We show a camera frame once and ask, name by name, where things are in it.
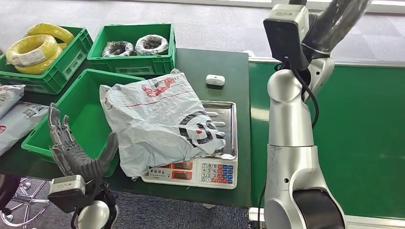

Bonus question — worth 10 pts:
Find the steel scale tray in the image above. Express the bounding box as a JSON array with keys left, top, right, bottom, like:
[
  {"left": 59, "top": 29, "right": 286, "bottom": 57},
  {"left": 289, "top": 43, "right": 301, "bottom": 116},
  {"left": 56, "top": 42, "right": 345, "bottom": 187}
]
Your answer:
[{"left": 199, "top": 101, "right": 238, "bottom": 160}]

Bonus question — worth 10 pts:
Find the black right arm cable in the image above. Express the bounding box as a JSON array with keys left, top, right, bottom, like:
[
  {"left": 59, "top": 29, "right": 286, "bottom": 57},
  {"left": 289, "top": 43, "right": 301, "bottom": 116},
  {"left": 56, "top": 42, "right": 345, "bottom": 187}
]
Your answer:
[{"left": 274, "top": 57, "right": 320, "bottom": 130}]

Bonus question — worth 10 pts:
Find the empty green plastic crate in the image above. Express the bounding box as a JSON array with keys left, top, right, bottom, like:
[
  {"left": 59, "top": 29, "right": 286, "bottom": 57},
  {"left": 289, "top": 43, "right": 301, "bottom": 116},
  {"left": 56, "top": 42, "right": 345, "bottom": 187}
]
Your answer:
[{"left": 21, "top": 69, "right": 146, "bottom": 177}]

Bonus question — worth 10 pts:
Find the green crate with yellow coils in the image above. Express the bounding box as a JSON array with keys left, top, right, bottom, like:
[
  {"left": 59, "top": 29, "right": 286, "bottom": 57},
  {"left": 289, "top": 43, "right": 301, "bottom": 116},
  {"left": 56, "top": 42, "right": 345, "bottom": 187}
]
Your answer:
[{"left": 0, "top": 26, "right": 93, "bottom": 95}]

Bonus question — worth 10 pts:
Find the yellow wire coil with label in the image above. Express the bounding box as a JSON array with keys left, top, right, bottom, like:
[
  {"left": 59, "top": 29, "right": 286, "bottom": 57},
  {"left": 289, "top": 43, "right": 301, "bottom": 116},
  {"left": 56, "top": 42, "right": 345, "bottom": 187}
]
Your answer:
[{"left": 5, "top": 34, "right": 58, "bottom": 66}]

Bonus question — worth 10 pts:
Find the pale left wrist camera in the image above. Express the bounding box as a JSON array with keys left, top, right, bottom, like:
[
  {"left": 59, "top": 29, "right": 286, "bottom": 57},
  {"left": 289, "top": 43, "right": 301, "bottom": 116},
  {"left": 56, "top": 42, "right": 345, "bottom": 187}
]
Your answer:
[{"left": 47, "top": 175, "right": 86, "bottom": 213}]

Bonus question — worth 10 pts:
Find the green crate with black coils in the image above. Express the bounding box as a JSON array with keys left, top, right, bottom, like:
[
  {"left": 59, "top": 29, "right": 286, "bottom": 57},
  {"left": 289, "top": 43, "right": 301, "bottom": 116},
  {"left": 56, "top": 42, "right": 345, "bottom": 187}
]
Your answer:
[{"left": 87, "top": 22, "right": 177, "bottom": 76}]

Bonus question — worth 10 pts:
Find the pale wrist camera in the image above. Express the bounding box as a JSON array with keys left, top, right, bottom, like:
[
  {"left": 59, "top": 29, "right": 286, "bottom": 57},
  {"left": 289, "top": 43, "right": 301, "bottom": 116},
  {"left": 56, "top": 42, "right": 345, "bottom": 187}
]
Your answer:
[
  {"left": 47, "top": 175, "right": 86, "bottom": 213},
  {"left": 263, "top": 3, "right": 310, "bottom": 72}
]

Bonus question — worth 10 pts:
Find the chrome chair base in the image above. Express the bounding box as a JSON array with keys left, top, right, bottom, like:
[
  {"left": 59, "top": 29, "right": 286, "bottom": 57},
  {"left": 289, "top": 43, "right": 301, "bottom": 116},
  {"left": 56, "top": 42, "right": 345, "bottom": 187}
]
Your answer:
[{"left": 0, "top": 177, "right": 51, "bottom": 228}]

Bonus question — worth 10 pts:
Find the white electronic weighing scale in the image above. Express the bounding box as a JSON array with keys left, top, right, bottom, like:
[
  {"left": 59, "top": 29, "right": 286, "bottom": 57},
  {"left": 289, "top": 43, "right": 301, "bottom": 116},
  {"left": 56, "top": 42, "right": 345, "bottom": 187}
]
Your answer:
[{"left": 141, "top": 101, "right": 238, "bottom": 189}]

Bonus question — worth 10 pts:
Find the grey plastic mailer package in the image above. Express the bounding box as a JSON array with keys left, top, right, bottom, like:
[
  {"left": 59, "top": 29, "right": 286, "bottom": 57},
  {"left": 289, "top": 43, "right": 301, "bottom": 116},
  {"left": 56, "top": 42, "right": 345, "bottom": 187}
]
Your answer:
[
  {"left": 0, "top": 102, "right": 50, "bottom": 156},
  {"left": 0, "top": 84, "right": 25, "bottom": 118},
  {"left": 99, "top": 69, "right": 226, "bottom": 180}
]

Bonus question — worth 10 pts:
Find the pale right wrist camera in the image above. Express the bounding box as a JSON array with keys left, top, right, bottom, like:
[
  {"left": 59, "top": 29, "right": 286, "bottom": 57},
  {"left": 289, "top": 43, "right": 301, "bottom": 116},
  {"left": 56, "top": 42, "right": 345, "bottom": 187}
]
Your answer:
[{"left": 263, "top": 3, "right": 310, "bottom": 72}]

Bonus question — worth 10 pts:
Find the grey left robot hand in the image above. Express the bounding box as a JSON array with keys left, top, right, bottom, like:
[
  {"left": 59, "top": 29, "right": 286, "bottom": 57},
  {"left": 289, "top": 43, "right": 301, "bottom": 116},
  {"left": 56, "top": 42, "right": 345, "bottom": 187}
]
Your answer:
[{"left": 47, "top": 104, "right": 119, "bottom": 181}]

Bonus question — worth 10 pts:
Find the black wrapped wire coil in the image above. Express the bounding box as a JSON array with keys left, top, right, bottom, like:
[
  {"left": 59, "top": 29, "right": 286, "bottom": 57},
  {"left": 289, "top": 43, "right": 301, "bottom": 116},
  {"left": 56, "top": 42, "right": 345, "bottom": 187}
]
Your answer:
[
  {"left": 101, "top": 41, "right": 135, "bottom": 58},
  {"left": 135, "top": 34, "right": 170, "bottom": 56}
]

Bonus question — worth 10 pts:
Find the small white plastic device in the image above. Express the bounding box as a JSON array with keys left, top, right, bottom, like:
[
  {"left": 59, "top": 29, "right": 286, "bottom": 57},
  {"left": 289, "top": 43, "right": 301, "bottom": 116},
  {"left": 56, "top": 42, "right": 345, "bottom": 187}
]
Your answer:
[{"left": 206, "top": 74, "right": 226, "bottom": 86}]

